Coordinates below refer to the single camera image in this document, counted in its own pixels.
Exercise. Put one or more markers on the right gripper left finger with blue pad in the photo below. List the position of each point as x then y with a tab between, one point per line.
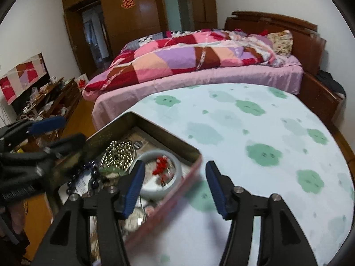
67	241

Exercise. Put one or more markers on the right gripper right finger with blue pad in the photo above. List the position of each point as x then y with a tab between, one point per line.
282	241

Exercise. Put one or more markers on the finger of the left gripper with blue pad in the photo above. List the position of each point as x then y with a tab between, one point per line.
20	130
50	153

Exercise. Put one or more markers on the green jade bangle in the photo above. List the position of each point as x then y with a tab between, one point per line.
112	172

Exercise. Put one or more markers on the pale jade bangle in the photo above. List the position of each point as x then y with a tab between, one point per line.
151	188

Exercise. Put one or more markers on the red bead tassel charm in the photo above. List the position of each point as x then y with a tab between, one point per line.
162	170

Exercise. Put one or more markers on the silver wristwatch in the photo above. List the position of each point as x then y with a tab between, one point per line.
136	219

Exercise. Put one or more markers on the left hand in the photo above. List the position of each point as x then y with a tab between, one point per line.
18	215

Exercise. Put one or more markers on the pink metal tin box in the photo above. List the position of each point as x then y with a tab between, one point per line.
119	128

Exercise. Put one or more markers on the cluttered wooden side cabinet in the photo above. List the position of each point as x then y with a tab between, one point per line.
58	99

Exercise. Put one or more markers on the television screen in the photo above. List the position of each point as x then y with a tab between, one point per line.
17	83

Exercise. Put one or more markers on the red paper bag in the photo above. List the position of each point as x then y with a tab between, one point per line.
82	81

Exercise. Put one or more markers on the cloud pattern tablecloth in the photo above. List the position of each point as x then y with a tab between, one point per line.
267	142

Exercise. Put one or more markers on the patchwork quilt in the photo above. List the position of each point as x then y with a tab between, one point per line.
194	51

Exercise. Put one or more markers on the wooden nightstand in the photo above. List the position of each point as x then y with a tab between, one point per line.
319	99

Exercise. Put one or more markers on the wooden bed with pink sheet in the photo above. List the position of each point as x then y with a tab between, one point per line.
307	51

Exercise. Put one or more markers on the dark clothes on nightstand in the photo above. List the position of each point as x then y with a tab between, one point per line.
327	80

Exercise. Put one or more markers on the red double happiness decoration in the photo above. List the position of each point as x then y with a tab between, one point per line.
127	4

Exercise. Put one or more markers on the dark wooden wardrobe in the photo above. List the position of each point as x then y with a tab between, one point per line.
119	26

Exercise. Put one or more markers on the floral pillow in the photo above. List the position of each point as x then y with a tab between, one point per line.
282	42

